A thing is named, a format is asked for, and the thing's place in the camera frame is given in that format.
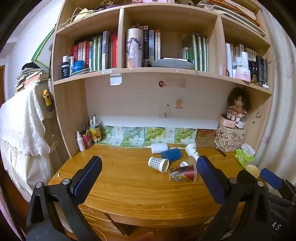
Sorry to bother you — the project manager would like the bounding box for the row of cosmetic boxes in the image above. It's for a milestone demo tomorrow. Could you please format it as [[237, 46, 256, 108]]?
[[225, 42, 269, 86]]

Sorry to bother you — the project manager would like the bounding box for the stack of old books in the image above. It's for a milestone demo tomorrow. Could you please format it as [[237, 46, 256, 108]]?
[[15, 62, 50, 93]]

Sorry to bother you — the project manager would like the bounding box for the checkered paper cup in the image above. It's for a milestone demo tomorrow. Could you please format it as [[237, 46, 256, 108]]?
[[148, 156, 170, 174]]

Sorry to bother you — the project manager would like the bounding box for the yellow paper cup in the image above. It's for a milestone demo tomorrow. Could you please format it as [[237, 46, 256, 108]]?
[[245, 164, 260, 179]]

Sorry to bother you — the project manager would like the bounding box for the white lace cloth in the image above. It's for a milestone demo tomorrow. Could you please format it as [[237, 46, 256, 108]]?
[[0, 84, 56, 195]]

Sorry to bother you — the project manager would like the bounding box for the yellow hanging toy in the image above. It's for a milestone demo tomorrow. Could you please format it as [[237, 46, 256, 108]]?
[[43, 89, 52, 107]]

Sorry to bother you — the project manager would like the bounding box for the wooden desk with bookshelf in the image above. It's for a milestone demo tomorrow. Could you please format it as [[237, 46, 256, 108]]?
[[47, 0, 274, 241]]

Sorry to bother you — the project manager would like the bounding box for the black bottle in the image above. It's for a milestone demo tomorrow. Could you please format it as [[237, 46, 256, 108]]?
[[61, 56, 70, 79]]

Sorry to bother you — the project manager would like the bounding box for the row of red green books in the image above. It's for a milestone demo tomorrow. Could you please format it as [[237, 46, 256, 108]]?
[[71, 31, 118, 71]]

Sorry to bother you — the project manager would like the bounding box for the pink round box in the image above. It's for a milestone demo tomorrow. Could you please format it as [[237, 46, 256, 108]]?
[[219, 114, 236, 128]]

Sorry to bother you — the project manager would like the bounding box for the stack of flat books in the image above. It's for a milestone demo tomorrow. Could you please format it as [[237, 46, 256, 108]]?
[[196, 0, 266, 36]]

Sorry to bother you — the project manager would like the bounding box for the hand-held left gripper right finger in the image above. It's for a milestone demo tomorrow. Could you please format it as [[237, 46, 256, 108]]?
[[196, 156, 274, 241]]

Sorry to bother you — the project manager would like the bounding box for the letter print fabric basket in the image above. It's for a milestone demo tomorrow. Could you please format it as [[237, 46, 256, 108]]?
[[214, 122, 246, 153]]

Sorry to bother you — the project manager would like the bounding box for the clear plastic cup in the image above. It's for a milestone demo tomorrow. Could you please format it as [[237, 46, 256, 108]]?
[[180, 156, 197, 168]]

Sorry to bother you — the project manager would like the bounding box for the green framed board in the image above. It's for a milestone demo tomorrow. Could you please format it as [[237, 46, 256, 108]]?
[[31, 23, 57, 73]]

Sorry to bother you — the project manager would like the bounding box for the green tissue pack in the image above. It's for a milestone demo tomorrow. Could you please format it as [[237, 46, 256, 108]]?
[[234, 143, 256, 169]]

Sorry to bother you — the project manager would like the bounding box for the grey cushion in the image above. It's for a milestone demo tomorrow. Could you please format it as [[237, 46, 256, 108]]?
[[153, 57, 195, 70]]

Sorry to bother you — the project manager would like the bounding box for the white spray bottle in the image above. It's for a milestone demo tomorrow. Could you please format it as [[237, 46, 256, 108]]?
[[76, 131, 86, 152]]

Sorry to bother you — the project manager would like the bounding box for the floral cylinder tube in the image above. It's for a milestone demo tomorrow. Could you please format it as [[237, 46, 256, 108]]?
[[125, 28, 142, 68]]

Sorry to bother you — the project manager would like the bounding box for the brown drawing paper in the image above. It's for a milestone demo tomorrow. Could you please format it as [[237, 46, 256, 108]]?
[[195, 129, 217, 149]]

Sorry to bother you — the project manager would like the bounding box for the row of grape print cards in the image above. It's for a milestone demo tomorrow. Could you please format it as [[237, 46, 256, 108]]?
[[97, 125, 197, 149]]

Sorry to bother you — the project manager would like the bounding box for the white pink lotion bottle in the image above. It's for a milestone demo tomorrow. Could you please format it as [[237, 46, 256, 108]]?
[[235, 67, 251, 83]]

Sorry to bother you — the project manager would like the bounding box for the red tube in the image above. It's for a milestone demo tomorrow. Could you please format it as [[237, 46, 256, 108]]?
[[82, 133, 93, 149]]

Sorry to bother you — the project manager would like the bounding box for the white cup with bamboo print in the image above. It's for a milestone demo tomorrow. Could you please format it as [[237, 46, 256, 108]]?
[[185, 143, 200, 162]]

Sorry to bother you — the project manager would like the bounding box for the white floral curtain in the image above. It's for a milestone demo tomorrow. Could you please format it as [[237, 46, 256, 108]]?
[[254, 2, 296, 188]]

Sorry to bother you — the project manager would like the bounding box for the blue jar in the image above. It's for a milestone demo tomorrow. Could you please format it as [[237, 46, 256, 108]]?
[[73, 60, 85, 73]]

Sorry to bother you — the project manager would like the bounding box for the plain white paper cup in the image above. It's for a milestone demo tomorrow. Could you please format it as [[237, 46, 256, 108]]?
[[151, 143, 168, 155]]

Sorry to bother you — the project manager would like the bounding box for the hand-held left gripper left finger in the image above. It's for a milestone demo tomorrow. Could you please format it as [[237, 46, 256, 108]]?
[[26, 156, 103, 241]]

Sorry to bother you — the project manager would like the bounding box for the blue cup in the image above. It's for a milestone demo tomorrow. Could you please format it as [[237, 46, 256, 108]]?
[[160, 148, 181, 161]]

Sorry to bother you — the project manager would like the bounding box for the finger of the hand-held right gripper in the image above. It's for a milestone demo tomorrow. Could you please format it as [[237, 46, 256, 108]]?
[[237, 170, 258, 186], [260, 168, 296, 204]]

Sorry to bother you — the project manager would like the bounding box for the curly haired rag doll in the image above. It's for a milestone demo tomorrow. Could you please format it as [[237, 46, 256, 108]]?
[[227, 87, 251, 122]]

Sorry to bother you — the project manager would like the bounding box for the red printed paper cup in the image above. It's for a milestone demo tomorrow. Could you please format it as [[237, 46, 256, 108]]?
[[170, 164, 198, 183]]

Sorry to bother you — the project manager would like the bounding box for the yellow pen holder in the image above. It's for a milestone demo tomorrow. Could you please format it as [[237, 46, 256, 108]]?
[[89, 114, 102, 143]]

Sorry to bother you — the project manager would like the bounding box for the clear label holder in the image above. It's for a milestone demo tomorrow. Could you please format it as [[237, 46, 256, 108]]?
[[110, 74, 122, 87]]

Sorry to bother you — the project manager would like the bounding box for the clear wall hook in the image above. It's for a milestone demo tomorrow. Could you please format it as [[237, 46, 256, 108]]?
[[158, 107, 171, 118]]

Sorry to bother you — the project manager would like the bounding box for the wooden desk drawer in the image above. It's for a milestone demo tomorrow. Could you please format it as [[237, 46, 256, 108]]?
[[77, 205, 130, 241]]

